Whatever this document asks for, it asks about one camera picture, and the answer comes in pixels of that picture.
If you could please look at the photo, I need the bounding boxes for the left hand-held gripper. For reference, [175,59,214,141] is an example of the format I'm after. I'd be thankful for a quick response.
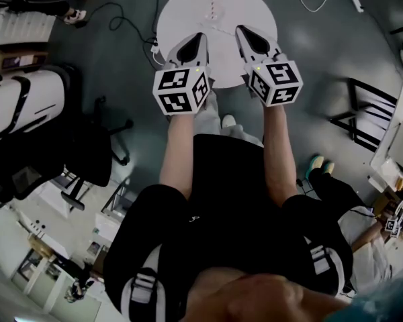
[152,32,212,116]

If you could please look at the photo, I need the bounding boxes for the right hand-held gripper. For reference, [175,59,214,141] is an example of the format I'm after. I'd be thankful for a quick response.
[234,25,304,108]

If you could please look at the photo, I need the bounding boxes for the person's right forearm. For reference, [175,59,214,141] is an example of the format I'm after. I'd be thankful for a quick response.
[261,104,299,208]

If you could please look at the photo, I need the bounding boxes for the person's left forearm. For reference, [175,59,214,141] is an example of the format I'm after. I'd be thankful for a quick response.
[159,111,210,201]

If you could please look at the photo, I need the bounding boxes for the person's grey trousers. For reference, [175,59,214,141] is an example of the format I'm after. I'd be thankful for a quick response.
[193,91,265,148]

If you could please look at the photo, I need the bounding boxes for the person's white shoe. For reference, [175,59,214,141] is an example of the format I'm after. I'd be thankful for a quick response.
[221,113,238,129]

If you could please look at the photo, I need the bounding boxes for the black office chair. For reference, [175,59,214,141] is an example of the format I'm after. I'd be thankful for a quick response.
[0,64,135,213]

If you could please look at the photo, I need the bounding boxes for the white desk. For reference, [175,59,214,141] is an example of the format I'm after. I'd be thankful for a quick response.
[368,71,403,196]

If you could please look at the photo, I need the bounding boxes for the white chair backrest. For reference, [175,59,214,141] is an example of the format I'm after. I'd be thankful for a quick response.
[0,69,67,149]

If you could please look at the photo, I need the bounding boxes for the person's black shirt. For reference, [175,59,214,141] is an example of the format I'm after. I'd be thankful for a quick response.
[103,133,354,322]

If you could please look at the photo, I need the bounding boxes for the brown cardboard box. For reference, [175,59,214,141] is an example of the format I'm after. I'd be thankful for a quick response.
[0,42,50,72]

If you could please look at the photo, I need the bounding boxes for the white ribbed crate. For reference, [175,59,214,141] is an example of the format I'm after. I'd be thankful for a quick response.
[0,9,57,46]

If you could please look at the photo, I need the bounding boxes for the white shelf unit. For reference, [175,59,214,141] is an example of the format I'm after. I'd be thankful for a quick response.
[9,209,103,315]

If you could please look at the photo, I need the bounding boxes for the black cable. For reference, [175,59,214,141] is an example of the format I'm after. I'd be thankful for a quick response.
[85,0,161,46]

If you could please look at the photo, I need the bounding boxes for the black metal frame stand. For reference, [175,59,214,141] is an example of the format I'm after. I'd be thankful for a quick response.
[328,77,400,153]

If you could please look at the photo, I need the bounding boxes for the grey harness strap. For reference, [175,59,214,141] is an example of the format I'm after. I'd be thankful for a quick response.
[308,242,341,276]
[120,266,169,322]

